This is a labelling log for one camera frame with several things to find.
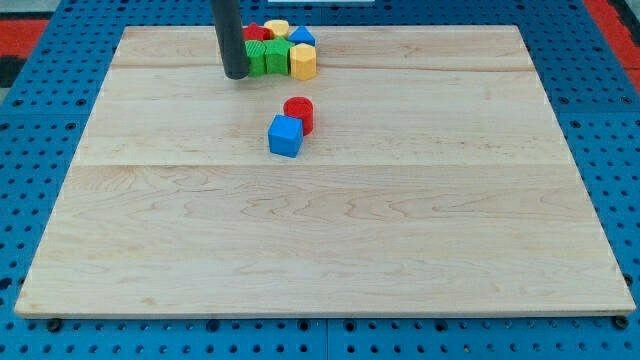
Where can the green star block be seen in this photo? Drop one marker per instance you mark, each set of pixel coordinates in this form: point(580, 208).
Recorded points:
point(277, 55)

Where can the red star block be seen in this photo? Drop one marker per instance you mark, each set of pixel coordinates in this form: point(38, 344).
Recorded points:
point(253, 31)

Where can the blue cube block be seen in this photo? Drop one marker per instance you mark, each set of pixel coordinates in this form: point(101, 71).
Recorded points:
point(285, 136)

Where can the red cylinder block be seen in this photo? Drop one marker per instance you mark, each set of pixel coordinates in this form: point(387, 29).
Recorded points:
point(301, 108)

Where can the light wooden board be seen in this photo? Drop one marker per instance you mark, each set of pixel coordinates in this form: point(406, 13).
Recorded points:
point(436, 183)

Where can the yellow hexagon block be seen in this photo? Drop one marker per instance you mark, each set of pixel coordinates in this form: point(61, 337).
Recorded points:
point(303, 61)

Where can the blue triangle block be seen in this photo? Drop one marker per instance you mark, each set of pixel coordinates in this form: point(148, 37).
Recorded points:
point(301, 35)

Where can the yellow cylinder block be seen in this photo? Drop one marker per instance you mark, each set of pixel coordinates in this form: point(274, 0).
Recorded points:
point(277, 28)

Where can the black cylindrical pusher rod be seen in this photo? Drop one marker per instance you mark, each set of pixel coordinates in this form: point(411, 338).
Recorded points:
point(230, 36)

